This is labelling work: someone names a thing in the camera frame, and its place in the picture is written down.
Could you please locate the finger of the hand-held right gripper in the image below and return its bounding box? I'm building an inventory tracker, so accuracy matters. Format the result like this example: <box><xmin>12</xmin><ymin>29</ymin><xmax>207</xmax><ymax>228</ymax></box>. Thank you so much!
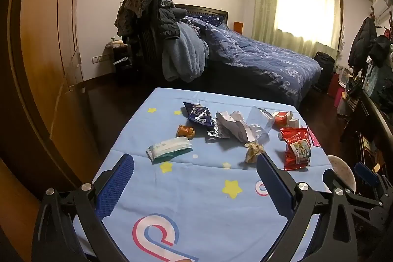
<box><xmin>355</xmin><ymin>162</ymin><xmax>382</xmax><ymax>189</ymax></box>
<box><xmin>322</xmin><ymin>168</ymin><xmax>337</xmax><ymax>193</ymax></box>

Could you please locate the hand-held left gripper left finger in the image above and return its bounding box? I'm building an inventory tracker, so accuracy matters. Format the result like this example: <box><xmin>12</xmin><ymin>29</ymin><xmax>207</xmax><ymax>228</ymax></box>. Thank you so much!
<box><xmin>31</xmin><ymin>153</ymin><xmax>136</xmax><ymax>262</ymax></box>

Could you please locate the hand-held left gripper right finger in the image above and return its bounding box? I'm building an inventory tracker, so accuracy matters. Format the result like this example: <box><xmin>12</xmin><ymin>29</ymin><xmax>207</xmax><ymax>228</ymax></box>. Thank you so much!
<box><xmin>257</xmin><ymin>154</ymin><xmax>359</xmax><ymax>262</ymax></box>

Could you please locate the beige paper ball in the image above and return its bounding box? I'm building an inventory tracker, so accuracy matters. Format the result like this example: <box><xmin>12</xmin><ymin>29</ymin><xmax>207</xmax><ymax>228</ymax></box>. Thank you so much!
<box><xmin>244</xmin><ymin>141</ymin><xmax>265</xmax><ymax>164</ymax></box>

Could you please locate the red cartoon snack packet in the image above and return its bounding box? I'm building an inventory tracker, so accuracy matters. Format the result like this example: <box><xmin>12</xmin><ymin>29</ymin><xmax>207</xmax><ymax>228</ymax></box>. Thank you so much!
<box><xmin>279</xmin><ymin>127</ymin><xmax>313</xmax><ymax>171</ymax></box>

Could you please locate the white green tissue pack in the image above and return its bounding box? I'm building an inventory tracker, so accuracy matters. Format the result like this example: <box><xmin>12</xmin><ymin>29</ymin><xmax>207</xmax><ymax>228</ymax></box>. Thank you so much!
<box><xmin>145</xmin><ymin>137</ymin><xmax>194</xmax><ymax>165</ymax></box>

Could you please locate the red white paper cup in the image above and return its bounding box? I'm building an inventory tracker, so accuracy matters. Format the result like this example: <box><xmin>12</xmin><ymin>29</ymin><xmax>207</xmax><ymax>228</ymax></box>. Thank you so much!
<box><xmin>271</xmin><ymin>110</ymin><xmax>296</xmax><ymax>128</ymax></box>

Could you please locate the clear plastic box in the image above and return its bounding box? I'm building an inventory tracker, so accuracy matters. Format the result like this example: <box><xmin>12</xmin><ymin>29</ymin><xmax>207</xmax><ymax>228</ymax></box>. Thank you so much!
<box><xmin>246</xmin><ymin>106</ymin><xmax>276</xmax><ymax>140</ymax></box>

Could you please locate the white paper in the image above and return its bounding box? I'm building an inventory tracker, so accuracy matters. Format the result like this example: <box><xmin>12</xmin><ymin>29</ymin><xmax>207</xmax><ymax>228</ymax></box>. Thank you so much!
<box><xmin>216</xmin><ymin>110</ymin><xmax>269</xmax><ymax>143</ymax></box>

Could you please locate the silver foil wrapper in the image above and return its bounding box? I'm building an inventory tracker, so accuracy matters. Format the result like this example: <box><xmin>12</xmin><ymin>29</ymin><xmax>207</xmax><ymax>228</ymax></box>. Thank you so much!
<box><xmin>207</xmin><ymin>126</ymin><xmax>231</xmax><ymax>143</ymax></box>

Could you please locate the small orange wrapper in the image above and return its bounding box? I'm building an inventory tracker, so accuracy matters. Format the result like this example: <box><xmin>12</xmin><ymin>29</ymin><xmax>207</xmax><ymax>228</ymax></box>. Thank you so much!
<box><xmin>176</xmin><ymin>124</ymin><xmax>196</xmax><ymax>140</ymax></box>

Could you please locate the blue snack wrapper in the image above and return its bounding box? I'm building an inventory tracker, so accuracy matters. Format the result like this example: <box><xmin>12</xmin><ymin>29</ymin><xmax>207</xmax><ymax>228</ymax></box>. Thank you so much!
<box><xmin>183</xmin><ymin>101</ymin><xmax>216</xmax><ymax>128</ymax></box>

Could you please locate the dark wooden dresser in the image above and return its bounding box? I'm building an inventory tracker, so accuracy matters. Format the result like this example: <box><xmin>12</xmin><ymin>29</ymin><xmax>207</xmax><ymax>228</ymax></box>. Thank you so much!
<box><xmin>343</xmin><ymin>86</ymin><xmax>393</xmax><ymax>178</ymax></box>

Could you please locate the light blue star tablecloth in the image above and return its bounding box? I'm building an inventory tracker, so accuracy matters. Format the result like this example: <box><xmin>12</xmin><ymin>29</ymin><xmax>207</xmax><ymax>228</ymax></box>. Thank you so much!
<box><xmin>72</xmin><ymin>87</ymin><xmax>333</xmax><ymax>262</ymax></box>

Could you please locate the pink bin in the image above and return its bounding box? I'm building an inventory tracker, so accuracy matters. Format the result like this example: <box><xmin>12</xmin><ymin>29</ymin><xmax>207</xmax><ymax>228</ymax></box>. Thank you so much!
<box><xmin>335</xmin><ymin>87</ymin><xmax>347</xmax><ymax>111</ymax></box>

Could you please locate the black suitcase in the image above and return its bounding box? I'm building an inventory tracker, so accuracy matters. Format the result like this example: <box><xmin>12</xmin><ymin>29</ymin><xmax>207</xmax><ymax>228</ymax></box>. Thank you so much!
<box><xmin>313</xmin><ymin>51</ymin><xmax>336</xmax><ymax>93</ymax></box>

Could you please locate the dark wooden nightstand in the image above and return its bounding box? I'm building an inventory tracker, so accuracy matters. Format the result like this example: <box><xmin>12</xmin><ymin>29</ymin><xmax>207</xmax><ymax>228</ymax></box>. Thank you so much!
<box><xmin>106</xmin><ymin>42</ymin><xmax>136</xmax><ymax>85</ymax></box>

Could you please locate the dark blue patterned duvet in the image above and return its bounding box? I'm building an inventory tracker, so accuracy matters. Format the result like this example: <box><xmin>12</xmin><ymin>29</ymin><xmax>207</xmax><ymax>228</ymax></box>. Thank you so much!
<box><xmin>181</xmin><ymin>16</ymin><xmax>323</xmax><ymax>103</ymax></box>

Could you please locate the black hanging coat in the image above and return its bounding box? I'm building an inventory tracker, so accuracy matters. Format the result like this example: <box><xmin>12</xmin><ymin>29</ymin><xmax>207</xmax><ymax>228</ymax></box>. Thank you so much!
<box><xmin>348</xmin><ymin>16</ymin><xmax>378</xmax><ymax>72</ymax></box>

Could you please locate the light blue fleece blanket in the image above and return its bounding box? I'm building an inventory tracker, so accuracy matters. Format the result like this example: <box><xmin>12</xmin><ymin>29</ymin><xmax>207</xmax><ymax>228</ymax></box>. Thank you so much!
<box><xmin>161</xmin><ymin>24</ymin><xmax>210</xmax><ymax>83</ymax></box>

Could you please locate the brown wooden wardrobe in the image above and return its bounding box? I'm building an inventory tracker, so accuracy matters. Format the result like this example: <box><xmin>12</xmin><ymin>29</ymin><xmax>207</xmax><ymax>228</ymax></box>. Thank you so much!
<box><xmin>0</xmin><ymin>0</ymin><xmax>102</xmax><ymax>192</ymax></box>

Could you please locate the black puffer jacket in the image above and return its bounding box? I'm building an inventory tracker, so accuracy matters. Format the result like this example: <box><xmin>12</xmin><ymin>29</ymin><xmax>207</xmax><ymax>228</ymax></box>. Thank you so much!
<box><xmin>154</xmin><ymin>0</ymin><xmax>187</xmax><ymax>40</ymax></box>

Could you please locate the white air conditioner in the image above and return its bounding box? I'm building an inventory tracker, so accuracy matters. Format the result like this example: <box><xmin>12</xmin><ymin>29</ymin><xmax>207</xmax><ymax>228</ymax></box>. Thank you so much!
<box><xmin>372</xmin><ymin>0</ymin><xmax>393</xmax><ymax>16</ymax></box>

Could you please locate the dark blue star pillow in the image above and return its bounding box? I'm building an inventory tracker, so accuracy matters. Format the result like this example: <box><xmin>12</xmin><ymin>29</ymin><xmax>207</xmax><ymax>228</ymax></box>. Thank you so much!
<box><xmin>187</xmin><ymin>14</ymin><xmax>225</xmax><ymax>28</ymax></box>

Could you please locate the pale green curtain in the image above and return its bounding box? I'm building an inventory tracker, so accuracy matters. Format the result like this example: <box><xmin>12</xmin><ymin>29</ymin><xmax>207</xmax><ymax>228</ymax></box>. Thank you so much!
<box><xmin>251</xmin><ymin>0</ymin><xmax>345</xmax><ymax>55</ymax></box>

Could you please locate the bed with blue duvet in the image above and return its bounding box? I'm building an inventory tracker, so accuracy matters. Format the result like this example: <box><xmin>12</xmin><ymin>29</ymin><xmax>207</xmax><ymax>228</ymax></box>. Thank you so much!
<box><xmin>174</xmin><ymin>3</ymin><xmax>323</xmax><ymax>109</ymax></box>

